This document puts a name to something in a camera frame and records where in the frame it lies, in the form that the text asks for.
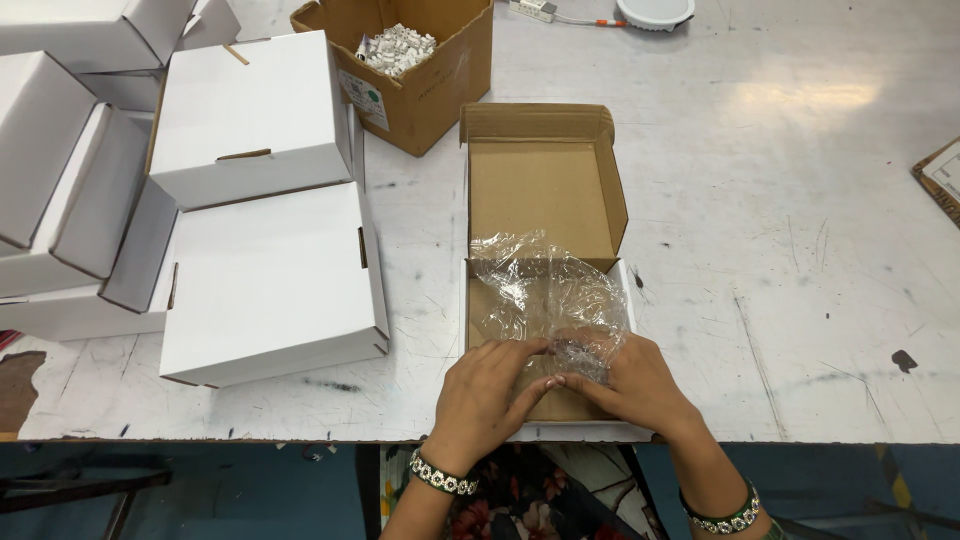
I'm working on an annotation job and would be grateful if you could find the person's left hand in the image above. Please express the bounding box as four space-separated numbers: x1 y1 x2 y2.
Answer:
422 336 566 479

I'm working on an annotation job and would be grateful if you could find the person's right hand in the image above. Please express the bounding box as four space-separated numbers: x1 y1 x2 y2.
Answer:
551 330 708 445

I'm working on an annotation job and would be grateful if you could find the clear crinkled plastic bag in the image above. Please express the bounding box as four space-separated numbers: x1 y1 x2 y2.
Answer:
468 230 631 387

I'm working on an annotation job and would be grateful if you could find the beaded bangle on left wrist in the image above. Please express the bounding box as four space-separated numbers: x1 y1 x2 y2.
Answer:
408 447 480 498

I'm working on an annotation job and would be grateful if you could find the beaded bangle on wrist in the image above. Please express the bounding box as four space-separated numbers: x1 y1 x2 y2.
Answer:
408 447 480 498
678 480 762 536

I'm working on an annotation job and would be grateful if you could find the person's floral clothing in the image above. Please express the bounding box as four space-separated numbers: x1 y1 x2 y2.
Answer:
378 442 670 540

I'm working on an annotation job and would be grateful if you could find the beaded bangle on right wrist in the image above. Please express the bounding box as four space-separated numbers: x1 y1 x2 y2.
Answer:
678 480 762 536

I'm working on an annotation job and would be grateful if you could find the open white cardboard box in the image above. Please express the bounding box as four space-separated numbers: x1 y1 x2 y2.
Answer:
458 102 655 444

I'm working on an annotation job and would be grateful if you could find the pile of closed white boxes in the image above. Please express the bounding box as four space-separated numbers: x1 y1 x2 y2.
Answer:
0 0 391 390

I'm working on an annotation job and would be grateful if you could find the brown carton with label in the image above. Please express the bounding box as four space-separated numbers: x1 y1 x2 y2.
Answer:
290 0 495 158

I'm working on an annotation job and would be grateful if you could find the flat brown cardboard with label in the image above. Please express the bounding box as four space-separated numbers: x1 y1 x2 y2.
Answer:
911 135 960 231

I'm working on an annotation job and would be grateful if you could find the heap of white plastic connectors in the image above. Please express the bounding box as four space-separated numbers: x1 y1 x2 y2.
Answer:
355 23 438 78

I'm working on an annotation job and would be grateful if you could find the white round ceiling light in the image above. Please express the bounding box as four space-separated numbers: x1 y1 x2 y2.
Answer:
615 0 696 33

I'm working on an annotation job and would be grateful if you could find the white light driver unit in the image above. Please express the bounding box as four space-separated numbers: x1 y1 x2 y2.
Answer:
509 0 558 24

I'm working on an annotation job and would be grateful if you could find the white cable with orange plug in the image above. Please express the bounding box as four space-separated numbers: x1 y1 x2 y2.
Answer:
553 12 628 29

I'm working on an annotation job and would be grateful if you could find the dark metal frame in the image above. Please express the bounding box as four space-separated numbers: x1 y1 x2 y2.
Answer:
0 468 174 540

